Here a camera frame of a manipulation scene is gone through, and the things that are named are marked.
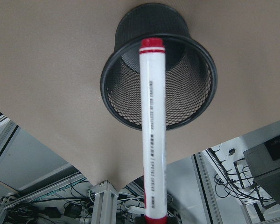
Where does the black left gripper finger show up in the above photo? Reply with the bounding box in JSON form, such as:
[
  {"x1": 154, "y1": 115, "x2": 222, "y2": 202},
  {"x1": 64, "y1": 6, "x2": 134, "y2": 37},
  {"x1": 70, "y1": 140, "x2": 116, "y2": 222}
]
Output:
[{"x1": 134, "y1": 216, "x2": 179, "y2": 224}]

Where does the red white marker pen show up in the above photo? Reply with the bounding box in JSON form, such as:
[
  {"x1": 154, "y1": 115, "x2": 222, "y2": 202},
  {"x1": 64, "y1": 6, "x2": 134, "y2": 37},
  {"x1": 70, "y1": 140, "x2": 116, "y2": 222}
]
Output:
[{"x1": 139, "y1": 37, "x2": 167, "y2": 219}]

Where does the grey metal box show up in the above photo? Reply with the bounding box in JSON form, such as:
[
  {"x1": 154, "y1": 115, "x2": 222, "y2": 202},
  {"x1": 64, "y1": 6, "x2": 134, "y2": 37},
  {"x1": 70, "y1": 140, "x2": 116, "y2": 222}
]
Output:
[{"x1": 244, "y1": 135, "x2": 280, "y2": 205}]

